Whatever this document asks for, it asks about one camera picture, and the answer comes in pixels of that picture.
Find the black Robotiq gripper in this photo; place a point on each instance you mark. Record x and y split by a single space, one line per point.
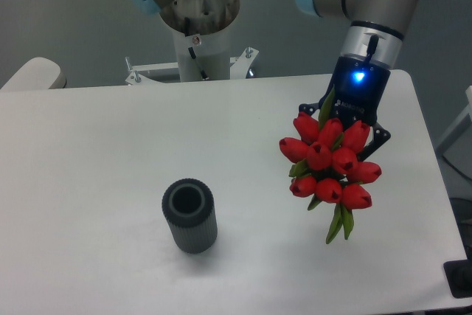
358 89

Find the red tulip bouquet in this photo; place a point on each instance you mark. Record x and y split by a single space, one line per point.
327 165

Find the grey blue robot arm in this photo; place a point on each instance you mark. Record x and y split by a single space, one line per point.
374 39

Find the white furniture leg right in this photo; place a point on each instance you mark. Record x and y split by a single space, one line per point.
458 127

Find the dark grey ribbed vase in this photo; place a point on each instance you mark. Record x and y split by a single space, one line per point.
189 209

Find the black box at table edge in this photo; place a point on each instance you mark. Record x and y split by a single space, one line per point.
458 275

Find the beige chair armrest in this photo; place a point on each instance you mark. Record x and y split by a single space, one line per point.
36 74

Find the white pedestal base frame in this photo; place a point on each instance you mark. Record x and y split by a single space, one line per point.
155 71

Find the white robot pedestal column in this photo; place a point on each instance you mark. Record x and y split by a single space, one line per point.
201 37

